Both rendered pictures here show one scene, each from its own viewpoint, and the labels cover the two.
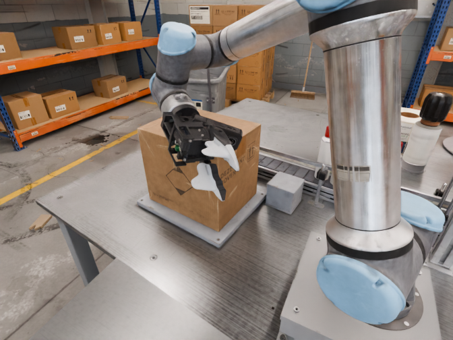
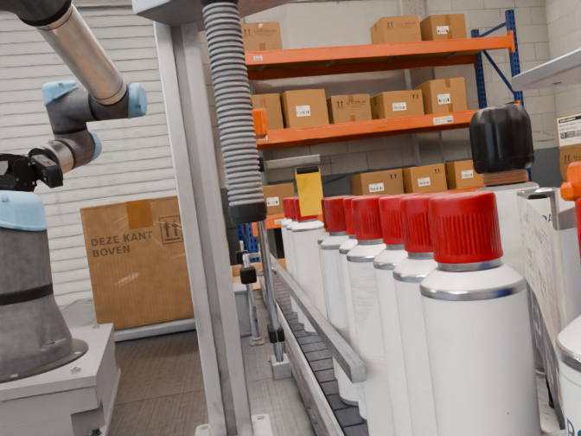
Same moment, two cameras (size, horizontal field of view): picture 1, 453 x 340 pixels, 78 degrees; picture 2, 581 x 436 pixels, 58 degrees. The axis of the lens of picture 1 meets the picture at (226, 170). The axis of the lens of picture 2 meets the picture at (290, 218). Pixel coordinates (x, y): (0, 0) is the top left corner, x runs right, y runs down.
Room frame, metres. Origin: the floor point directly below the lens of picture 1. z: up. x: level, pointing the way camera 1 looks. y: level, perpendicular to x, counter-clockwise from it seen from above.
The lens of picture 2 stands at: (0.22, -1.09, 1.10)
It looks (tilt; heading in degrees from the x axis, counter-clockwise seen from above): 3 degrees down; 49
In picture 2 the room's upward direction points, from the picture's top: 7 degrees counter-clockwise
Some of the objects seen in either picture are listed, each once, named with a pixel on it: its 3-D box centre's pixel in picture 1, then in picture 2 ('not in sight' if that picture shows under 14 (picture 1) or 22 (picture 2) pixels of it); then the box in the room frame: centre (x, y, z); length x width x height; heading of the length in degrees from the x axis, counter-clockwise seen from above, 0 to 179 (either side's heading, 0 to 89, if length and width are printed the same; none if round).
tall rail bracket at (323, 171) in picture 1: (321, 181); (263, 296); (0.80, -0.33, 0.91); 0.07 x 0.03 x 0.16; 146
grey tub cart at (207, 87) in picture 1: (198, 100); not in sight; (3.12, 0.32, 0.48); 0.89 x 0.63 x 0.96; 172
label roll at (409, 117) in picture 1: (403, 130); not in sight; (1.15, -0.79, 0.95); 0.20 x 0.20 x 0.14
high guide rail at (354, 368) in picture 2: (338, 170); (281, 272); (0.81, -0.38, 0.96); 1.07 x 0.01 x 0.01; 56
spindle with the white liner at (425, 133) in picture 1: (425, 133); (508, 210); (0.95, -0.74, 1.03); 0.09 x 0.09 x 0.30
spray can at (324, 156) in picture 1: (325, 153); not in sight; (0.88, -0.36, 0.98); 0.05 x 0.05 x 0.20
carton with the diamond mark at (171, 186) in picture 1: (201, 163); (155, 255); (0.80, 0.08, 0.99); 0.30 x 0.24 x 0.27; 56
